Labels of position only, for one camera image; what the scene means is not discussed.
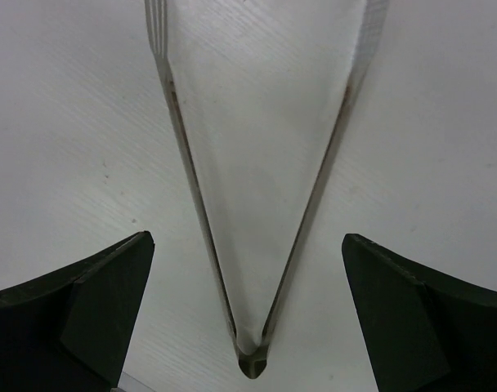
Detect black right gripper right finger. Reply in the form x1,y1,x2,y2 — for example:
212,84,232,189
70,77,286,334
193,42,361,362
342,234,497,391

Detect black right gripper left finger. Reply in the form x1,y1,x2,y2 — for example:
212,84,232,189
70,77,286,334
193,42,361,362
0,231,154,391

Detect stainless steel serving tongs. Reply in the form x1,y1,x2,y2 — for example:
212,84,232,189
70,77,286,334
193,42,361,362
144,1,389,380

